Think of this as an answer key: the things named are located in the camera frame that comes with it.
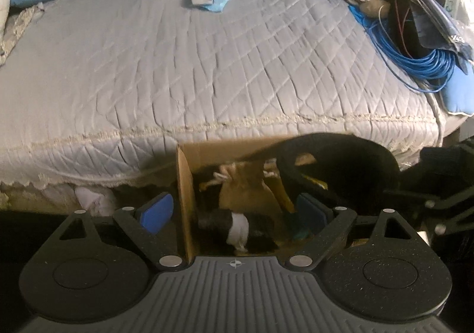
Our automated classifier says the white cloth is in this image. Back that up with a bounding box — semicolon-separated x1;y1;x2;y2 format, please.
74;187;119;217

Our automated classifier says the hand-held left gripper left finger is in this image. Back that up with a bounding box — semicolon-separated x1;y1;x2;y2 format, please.
55;191;185;271

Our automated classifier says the yellow wet wipes packet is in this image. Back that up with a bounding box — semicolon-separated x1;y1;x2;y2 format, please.
267;166;328;215

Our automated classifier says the small blue cushion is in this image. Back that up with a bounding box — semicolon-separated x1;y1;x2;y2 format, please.
441;64;474;117

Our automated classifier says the black roll with white band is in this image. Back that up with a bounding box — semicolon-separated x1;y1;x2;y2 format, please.
196;209;278;254

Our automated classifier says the teal mesh bath loofah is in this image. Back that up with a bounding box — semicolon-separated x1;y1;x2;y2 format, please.
292;222;315;243

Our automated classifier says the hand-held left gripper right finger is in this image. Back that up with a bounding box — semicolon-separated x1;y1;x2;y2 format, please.
287;192;418;270

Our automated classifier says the grey quilted bedspread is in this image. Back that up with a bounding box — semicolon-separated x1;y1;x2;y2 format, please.
0;0;460;208

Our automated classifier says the brown cardboard box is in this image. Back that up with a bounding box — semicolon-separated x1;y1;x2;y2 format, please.
176;133;371;263

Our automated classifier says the blue cable coil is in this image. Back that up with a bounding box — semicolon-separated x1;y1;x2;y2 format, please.
350;3;456;93

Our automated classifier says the thin red cable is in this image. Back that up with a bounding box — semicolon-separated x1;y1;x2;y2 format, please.
393;0;411;55

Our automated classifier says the brown drawstring pouch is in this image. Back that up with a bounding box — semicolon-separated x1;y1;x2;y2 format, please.
213;159;286;213

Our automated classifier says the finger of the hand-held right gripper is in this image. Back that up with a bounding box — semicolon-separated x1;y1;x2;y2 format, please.
420;144;474;171
383;188;474;236

